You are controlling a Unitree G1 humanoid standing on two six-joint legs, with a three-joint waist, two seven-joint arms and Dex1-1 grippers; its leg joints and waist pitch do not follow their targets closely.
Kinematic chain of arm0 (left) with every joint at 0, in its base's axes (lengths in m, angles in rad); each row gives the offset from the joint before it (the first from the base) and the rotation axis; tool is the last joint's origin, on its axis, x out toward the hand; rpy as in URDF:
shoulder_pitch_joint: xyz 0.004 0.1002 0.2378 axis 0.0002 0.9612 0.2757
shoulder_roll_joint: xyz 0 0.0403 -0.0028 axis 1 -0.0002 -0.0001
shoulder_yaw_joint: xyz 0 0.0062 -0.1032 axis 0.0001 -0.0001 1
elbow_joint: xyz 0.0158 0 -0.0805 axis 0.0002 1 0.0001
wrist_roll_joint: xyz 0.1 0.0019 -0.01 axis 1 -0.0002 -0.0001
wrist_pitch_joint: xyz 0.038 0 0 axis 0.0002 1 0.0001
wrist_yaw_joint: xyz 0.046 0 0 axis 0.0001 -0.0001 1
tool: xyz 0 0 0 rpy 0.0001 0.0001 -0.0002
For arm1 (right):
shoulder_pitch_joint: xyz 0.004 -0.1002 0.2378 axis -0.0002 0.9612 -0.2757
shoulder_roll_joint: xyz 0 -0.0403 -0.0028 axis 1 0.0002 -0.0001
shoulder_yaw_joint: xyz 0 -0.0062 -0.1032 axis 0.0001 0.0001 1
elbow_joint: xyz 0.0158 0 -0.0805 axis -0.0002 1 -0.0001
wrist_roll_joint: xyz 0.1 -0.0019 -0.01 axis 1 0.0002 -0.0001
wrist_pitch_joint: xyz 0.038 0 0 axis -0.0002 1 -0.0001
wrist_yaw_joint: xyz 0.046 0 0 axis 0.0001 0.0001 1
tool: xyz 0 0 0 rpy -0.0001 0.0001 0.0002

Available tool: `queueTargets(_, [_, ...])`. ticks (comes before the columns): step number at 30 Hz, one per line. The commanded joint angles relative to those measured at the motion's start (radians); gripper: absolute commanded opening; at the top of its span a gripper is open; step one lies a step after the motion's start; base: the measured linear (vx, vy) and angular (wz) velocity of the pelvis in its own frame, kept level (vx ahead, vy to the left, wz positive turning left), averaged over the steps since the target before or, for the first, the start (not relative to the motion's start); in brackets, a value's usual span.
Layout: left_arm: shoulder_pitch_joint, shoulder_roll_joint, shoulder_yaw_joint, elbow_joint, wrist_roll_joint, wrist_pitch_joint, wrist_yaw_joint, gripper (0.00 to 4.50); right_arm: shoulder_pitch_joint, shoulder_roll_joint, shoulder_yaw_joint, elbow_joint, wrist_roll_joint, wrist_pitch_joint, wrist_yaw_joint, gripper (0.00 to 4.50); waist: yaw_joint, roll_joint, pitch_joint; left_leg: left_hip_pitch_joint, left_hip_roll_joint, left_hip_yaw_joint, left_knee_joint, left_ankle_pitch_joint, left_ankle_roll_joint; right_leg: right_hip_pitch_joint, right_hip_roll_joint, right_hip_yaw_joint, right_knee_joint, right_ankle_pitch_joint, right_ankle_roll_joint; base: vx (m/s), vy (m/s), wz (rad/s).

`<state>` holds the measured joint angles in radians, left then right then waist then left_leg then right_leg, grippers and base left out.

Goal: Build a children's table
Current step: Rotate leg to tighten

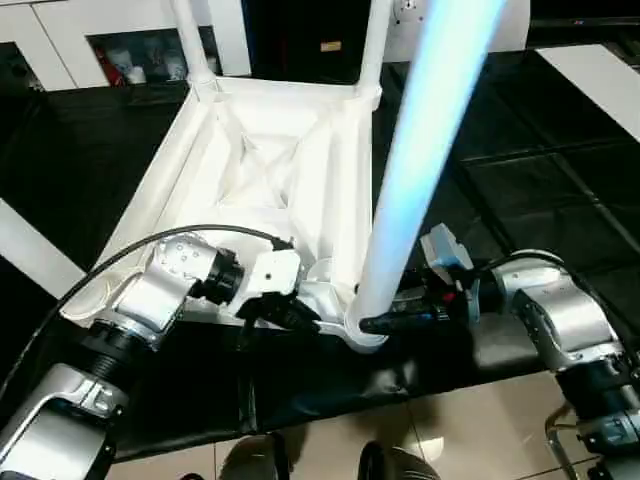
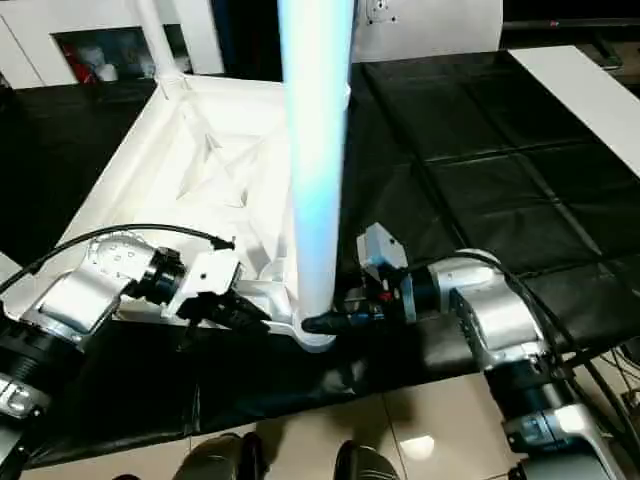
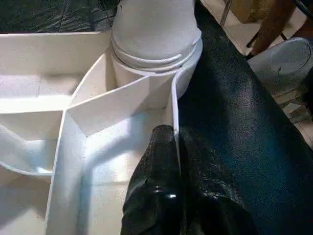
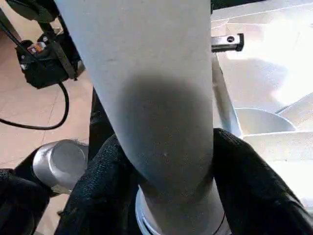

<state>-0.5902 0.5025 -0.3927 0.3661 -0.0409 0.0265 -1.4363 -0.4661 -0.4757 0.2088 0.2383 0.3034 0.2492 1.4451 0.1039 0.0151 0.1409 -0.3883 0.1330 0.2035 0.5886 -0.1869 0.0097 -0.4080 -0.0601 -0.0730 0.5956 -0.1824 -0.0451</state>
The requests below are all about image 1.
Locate white flat sheet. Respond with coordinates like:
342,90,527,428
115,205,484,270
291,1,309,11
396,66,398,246
538,44,640,141

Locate white plastic table leg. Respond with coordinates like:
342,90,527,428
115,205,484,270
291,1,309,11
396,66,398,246
355,0,395,103
170,0,219,95
344,0,507,347
0,197,87,300

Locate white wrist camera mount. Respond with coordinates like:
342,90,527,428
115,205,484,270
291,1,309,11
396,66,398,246
232,248,305,321
419,224,475,293

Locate chrome tube frame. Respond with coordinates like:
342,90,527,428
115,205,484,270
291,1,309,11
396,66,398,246
545,408,603,480

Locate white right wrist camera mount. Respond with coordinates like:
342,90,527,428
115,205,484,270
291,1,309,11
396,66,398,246
419,224,475,293

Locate black cabinet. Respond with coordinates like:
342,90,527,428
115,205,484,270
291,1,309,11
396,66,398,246
245,0,386,86

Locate dark right robot foot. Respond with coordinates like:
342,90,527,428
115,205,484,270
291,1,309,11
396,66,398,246
356,441,443,480

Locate white plastic table top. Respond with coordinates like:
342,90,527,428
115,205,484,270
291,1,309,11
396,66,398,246
60,75,393,354

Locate black work mat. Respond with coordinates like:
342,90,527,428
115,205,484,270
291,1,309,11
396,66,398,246
0,48,640,463

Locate white cabinet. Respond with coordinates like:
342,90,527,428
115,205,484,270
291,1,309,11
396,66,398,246
0,0,251,93

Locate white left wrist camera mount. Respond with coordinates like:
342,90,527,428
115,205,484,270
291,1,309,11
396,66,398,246
232,248,305,321

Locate small bottles on shelf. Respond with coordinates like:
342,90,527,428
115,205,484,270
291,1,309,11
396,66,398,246
90,30,217,87

